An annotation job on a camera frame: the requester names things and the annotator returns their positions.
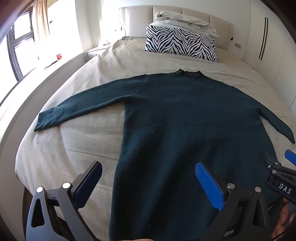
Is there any white wardrobe with black handles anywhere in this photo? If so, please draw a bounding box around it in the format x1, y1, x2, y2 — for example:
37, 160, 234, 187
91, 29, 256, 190
243, 0, 296, 100

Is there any white window ledge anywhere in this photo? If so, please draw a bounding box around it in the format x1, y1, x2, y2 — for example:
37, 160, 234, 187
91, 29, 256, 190
0, 50, 91, 149

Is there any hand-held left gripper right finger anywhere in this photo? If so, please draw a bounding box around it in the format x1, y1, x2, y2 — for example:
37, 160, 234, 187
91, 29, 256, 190
195, 162, 271, 241

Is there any bed with beige sheet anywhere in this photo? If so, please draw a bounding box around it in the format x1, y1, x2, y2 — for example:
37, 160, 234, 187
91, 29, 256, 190
15, 36, 296, 241

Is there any folded white duvet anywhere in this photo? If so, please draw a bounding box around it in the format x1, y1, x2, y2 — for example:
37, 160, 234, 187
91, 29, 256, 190
151, 10, 220, 39

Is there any white nightstand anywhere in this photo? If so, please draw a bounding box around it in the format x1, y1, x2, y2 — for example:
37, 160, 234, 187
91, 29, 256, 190
86, 44, 116, 61

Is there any beige curtain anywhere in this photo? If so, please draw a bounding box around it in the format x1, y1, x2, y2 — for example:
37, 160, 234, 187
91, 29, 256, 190
32, 0, 52, 45

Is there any cream padded headboard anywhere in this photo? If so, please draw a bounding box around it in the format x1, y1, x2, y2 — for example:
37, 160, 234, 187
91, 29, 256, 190
119, 5, 233, 52

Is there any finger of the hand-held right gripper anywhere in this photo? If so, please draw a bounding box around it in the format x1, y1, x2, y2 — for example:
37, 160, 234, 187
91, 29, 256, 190
261, 151, 282, 174
284, 149, 296, 167

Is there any person's right hand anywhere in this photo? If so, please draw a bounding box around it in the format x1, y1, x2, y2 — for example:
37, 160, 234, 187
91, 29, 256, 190
276, 199, 296, 240

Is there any zebra print pillow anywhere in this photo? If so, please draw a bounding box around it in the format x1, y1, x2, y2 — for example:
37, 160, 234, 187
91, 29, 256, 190
145, 25, 218, 63

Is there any black framed window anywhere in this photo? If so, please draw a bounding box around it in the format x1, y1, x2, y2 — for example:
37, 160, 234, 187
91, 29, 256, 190
6, 5, 38, 82

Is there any dark green knit sweater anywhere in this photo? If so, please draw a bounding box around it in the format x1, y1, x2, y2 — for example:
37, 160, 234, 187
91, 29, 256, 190
34, 70, 294, 241

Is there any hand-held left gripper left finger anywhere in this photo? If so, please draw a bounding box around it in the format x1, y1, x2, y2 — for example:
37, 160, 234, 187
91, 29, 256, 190
25, 161, 103, 241

